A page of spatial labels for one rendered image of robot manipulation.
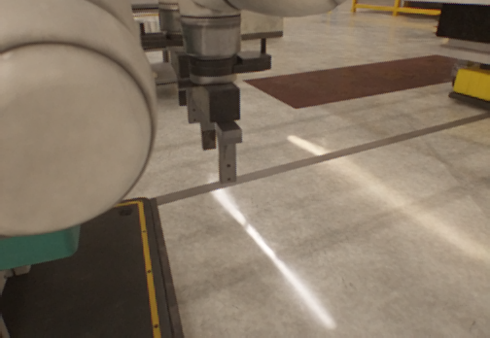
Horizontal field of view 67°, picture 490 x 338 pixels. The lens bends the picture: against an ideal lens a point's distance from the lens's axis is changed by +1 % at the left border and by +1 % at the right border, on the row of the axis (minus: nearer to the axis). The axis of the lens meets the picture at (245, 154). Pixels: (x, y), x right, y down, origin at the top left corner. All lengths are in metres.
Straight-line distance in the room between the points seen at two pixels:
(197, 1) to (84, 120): 0.36
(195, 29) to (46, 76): 0.38
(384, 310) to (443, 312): 0.18
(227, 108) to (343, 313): 0.90
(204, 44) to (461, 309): 1.18
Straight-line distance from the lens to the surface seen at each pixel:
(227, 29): 0.55
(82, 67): 0.19
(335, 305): 1.32
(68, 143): 0.20
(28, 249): 0.48
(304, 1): 0.41
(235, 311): 1.27
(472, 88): 3.44
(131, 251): 1.02
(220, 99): 0.54
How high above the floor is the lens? 0.96
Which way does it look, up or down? 26 degrees down
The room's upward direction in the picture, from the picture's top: straight up
